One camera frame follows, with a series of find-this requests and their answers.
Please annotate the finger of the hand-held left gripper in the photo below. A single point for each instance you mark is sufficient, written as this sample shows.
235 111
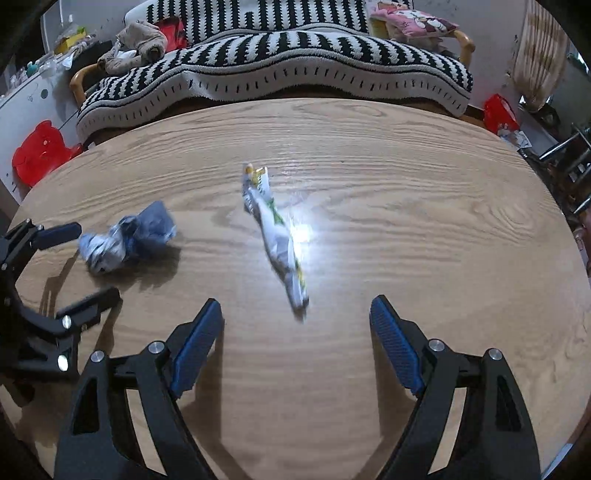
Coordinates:
57 233
92 307

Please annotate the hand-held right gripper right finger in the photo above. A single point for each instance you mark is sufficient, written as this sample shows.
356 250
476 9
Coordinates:
397 346

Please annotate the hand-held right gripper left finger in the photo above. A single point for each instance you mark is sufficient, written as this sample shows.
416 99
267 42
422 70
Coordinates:
196 350

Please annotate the blue white wrapper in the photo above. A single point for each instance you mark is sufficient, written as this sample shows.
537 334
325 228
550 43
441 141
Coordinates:
124 240

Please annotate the white green snack wrapper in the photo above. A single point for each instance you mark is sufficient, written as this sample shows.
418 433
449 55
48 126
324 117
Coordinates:
277 235

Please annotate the red plastic stool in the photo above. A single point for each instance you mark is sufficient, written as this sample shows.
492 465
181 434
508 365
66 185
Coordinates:
41 152

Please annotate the white cabinet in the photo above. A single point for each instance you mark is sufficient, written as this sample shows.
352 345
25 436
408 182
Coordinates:
27 101

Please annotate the yellow box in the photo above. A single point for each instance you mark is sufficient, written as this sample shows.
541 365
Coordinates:
71 40

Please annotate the brown plush toy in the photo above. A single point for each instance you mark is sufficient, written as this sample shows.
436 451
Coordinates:
136 46

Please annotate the red cloth bag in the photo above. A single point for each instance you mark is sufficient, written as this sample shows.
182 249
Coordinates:
173 32

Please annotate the red plastic bag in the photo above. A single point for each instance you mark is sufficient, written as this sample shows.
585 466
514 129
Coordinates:
501 113

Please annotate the black white striped sofa cover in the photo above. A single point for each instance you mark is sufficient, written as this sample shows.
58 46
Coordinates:
286 60

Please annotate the pink printed pillow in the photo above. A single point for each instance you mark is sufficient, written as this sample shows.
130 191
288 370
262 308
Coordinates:
411 21

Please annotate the beige patterned curtain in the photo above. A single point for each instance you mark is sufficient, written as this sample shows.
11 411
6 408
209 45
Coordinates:
540 50

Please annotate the grey metal exercise frame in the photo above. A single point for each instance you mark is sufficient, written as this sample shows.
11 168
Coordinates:
570 152

